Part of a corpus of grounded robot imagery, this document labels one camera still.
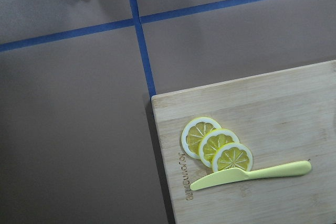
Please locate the lemon slice one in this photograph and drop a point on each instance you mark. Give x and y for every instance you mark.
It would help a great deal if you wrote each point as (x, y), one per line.
(194, 132)

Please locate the lemon slice two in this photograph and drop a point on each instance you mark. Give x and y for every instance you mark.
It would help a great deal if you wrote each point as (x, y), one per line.
(212, 142)

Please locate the lemon slice three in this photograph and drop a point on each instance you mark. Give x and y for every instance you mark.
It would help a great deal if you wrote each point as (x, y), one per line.
(232, 155)

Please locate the yellow plastic knife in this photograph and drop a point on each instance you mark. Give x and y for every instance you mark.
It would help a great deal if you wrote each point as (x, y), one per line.
(236, 174)

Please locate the bamboo cutting board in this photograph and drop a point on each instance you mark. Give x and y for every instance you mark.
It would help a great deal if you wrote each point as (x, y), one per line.
(282, 117)

